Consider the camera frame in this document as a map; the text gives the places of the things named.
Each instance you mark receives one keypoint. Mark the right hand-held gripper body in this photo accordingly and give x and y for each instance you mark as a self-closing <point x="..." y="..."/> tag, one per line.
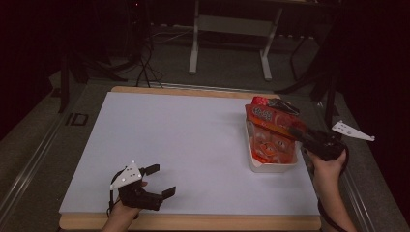
<point x="325" y="146"/>

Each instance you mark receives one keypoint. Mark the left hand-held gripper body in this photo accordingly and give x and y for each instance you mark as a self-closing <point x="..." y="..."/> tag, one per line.
<point x="137" y="196"/>

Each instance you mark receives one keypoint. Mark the orange snack packet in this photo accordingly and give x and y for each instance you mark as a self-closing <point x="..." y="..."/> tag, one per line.
<point x="274" y="138"/>

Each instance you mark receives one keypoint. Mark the red and black seasoning packet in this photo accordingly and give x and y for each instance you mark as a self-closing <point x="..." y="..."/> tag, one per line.
<point x="280" y="105"/>

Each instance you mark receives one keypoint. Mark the white cardboard box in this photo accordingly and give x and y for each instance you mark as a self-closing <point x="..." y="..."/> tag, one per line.
<point x="274" y="167"/>

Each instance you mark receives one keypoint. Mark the person's left hand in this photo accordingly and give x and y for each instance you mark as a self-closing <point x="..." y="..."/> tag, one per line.
<point x="124" y="212"/>

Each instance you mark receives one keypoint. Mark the person's right hand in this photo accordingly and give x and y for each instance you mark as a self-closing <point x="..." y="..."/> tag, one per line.
<point x="328" y="169"/>

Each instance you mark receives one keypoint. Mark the white table mat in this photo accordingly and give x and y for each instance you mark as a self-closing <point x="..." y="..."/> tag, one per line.
<point x="177" y="145"/>

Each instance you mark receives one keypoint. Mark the wooden table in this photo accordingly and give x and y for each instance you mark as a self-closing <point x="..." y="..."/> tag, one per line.
<point x="193" y="222"/>

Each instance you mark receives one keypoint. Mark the black tripod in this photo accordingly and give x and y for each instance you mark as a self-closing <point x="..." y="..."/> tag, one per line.
<point x="328" y="90"/>

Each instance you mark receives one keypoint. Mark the black stand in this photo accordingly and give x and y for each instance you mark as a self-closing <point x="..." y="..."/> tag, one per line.
<point x="66" y="83"/>

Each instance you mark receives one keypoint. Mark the white metal stand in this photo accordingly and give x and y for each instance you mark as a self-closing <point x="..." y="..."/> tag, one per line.
<point x="235" y="25"/>

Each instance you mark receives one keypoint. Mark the metal floor rail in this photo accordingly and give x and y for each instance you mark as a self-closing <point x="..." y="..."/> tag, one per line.
<point x="357" y="196"/>
<point x="29" y="170"/>

